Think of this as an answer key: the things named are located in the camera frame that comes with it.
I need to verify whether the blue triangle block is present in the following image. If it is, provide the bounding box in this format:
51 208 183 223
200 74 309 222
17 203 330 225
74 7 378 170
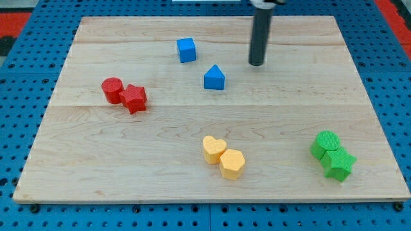
204 65 225 90

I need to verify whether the blue cube block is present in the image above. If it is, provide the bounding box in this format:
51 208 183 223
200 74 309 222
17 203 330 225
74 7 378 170
176 37 197 63

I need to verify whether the yellow heart block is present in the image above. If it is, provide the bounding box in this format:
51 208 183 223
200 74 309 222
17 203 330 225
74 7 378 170
203 135 227 164

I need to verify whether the wooden board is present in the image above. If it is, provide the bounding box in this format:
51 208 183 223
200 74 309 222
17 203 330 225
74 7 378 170
13 16 410 204

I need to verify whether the yellow hexagon block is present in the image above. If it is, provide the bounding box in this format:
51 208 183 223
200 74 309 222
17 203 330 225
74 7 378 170
219 149 246 180

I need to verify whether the red star block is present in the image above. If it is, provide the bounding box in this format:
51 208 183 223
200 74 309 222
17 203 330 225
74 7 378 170
119 84 147 114

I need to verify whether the red cylinder block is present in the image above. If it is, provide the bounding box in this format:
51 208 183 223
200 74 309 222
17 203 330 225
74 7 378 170
101 77 124 104

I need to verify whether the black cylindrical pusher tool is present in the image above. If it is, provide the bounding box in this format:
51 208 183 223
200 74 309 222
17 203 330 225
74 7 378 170
248 0 287 66

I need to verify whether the green cylinder block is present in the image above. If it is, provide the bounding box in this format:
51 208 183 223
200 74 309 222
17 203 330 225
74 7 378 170
310 130 340 160

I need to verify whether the green star block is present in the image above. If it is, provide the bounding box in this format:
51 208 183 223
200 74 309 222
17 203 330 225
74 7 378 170
320 146 357 182

